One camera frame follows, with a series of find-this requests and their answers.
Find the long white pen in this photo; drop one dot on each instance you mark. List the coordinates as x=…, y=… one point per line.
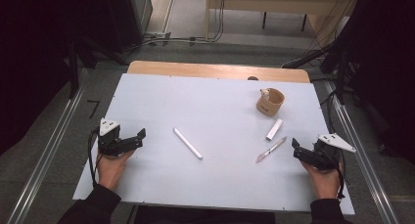
x=187, y=143

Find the black curtain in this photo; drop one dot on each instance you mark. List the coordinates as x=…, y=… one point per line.
x=385, y=54
x=26, y=54

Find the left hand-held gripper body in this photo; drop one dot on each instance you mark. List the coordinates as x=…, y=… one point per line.
x=109, y=142

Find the person's right hand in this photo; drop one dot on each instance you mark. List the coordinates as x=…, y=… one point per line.
x=324, y=183

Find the beige cup with bear figure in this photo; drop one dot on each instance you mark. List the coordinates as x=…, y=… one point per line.
x=269, y=108

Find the clear pen with frosted grip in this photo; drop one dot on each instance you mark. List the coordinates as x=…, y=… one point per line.
x=270, y=149

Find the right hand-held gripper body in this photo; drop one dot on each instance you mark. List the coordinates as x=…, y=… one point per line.
x=321, y=155

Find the short thick white tube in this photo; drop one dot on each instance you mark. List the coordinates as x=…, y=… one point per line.
x=274, y=130

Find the dark cabinet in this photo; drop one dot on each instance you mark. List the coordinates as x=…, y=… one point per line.
x=137, y=15

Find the person's left hand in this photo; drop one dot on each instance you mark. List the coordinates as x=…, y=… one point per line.
x=112, y=171

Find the light wooden desk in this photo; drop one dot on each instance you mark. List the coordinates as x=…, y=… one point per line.
x=261, y=4

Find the black metal stand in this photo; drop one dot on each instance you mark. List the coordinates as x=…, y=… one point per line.
x=306, y=57
x=73, y=77

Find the aluminium floor rail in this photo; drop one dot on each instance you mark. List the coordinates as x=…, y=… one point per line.
x=42, y=165
x=368, y=171

